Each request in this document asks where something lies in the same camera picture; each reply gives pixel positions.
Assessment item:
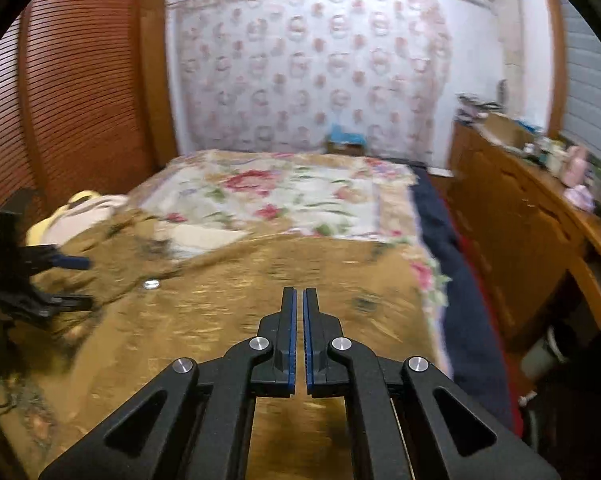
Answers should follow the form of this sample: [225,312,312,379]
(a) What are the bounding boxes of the wooden sideboard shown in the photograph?
[447,122,601,356]

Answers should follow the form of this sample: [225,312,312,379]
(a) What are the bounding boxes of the grey window blind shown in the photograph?
[560,0,601,171]

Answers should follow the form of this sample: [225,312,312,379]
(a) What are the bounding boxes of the group of small jars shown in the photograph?
[525,135,562,171]

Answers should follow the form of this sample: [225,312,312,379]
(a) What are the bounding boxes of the pink kettle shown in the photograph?
[560,145,588,186]

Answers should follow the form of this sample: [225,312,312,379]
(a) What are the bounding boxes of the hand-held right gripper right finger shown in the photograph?
[303,287,561,480]

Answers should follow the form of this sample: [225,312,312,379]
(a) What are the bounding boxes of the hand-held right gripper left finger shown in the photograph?
[39,287,297,480]

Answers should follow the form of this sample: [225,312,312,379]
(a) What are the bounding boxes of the blue lace cloth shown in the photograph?
[329,122,366,146]

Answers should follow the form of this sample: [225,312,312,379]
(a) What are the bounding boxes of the brown paisley scarf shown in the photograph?
[0,207,441,480]

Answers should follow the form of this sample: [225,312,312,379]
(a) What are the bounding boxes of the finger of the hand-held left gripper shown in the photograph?
[23,244,91,276]
[15,285,95,317]

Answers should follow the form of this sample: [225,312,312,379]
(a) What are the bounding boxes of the beige pillow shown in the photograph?
[25,190,128,248]

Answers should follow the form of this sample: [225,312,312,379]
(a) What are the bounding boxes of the wooden louvred wardrobe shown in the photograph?
[0,0,178,261]

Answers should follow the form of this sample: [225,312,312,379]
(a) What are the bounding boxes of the navy bed sheet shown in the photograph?
[409,165,518,431]

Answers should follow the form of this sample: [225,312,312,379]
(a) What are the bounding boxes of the grey bucket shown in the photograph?
[520,330,568,391]

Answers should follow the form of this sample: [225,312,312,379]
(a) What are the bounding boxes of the circle print curtain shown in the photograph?
[168,0,453,166]

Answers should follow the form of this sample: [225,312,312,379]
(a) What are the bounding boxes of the cardboard box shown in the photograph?
[480,112,533,148]

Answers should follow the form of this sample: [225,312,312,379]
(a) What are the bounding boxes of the wooden window frame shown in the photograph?
[544,0,570,136]

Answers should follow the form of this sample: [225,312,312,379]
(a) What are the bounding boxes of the floral blanket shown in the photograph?
[128,150,453,376]

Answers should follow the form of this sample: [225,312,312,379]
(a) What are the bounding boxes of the stack of folded clothes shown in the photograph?
[455,91,503,123]

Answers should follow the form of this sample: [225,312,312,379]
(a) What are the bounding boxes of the small pink cloth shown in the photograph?
[565,185,595,212]

